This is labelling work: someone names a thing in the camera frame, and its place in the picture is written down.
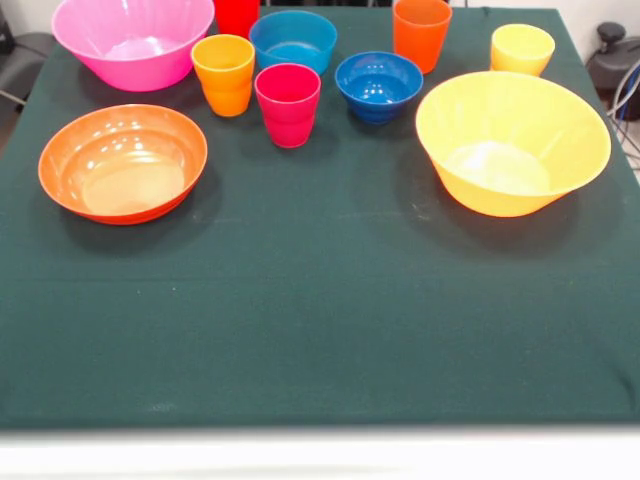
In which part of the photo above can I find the red cup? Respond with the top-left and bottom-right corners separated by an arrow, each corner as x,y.
213,0 -> 262,40

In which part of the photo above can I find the small orange cup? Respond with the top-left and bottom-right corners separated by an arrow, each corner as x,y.
190,33 -> 257,118

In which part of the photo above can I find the tangle of floor cables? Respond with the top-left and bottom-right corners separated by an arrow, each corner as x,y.
606,62 -> 640,174

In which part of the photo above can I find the magenta cup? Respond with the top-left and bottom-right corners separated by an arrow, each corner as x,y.
253,63 -> 322,150

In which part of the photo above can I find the tall red-orange cup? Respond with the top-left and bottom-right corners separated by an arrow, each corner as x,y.
392,0 -> 454,76

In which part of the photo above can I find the large pink bowl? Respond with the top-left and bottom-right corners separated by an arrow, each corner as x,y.
51,0 -> 216,93

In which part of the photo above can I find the light blue bowl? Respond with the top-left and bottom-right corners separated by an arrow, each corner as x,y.
248,10 -> 339,77

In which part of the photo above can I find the yellow cup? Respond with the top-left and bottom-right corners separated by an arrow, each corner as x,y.
489,23 -> 556,79

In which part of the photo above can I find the shallow red-orange bowl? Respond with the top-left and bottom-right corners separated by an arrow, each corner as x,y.
37,103 -> 209,226

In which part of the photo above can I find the dark blue bowl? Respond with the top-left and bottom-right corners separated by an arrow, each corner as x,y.
334,51 -> 425,126

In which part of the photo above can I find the dark green tablecloth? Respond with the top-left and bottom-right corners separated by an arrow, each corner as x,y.
0,5 -> 640,431

